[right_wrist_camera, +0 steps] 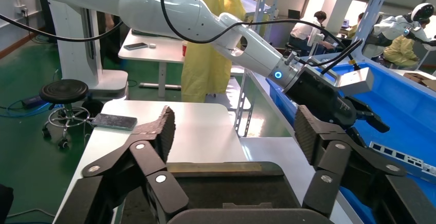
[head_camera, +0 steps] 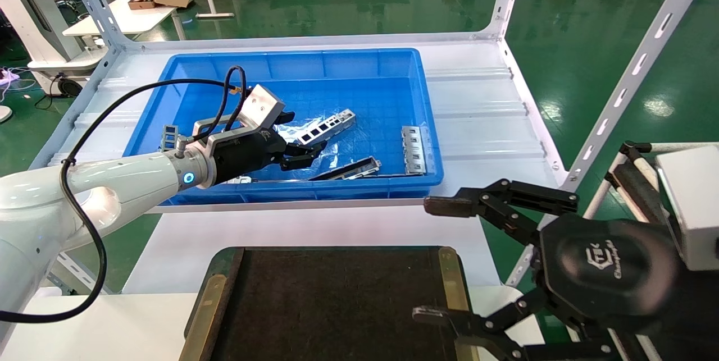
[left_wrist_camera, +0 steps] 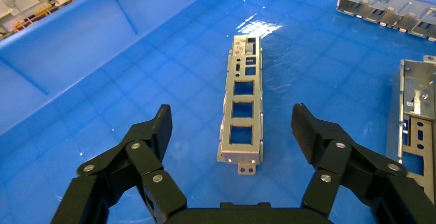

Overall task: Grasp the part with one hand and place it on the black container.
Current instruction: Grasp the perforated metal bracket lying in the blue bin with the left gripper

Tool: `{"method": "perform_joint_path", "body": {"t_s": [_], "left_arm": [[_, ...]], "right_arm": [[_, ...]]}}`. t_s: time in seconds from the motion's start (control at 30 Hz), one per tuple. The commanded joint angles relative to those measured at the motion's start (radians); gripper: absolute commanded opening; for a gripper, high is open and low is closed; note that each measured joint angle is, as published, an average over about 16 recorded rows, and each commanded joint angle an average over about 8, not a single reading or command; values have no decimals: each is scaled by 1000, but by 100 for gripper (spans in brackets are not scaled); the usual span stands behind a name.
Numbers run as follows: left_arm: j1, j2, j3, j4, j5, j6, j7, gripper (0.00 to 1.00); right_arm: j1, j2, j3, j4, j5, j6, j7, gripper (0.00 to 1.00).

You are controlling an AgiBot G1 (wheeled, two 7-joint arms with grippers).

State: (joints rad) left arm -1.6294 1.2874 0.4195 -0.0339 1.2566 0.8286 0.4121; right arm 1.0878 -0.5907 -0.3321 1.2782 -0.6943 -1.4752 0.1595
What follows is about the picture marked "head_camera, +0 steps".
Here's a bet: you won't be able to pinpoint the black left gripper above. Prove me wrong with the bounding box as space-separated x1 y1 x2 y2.
211 110 329 185

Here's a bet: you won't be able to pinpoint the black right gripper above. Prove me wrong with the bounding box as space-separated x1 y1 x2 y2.
412 178 684 361

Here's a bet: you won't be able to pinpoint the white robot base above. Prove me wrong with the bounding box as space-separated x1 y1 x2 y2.
0 0 110 97

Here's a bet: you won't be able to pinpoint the blue plastic bin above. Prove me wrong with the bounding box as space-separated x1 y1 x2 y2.
110 48 444 206

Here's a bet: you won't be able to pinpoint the black work mat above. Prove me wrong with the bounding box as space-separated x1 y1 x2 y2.
179 246 478 361

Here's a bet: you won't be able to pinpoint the white pipe cart black shelves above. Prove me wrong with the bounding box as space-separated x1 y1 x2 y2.
584 141 675 227

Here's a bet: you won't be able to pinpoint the white table with boxes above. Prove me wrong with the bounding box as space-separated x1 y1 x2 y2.
62 0 202 42

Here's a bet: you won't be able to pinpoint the floor power strip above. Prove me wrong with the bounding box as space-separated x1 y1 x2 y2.
0 66 37 92

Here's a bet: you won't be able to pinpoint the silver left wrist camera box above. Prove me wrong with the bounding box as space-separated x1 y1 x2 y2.
193 84 286 147

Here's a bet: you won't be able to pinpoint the dark metal bracket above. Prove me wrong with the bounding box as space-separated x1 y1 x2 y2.
308 157 383 182

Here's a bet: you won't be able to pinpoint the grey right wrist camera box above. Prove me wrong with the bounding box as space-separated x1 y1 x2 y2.
654 145 719 272

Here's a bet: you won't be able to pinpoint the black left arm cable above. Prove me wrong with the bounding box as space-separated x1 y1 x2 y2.
0 65 248 325

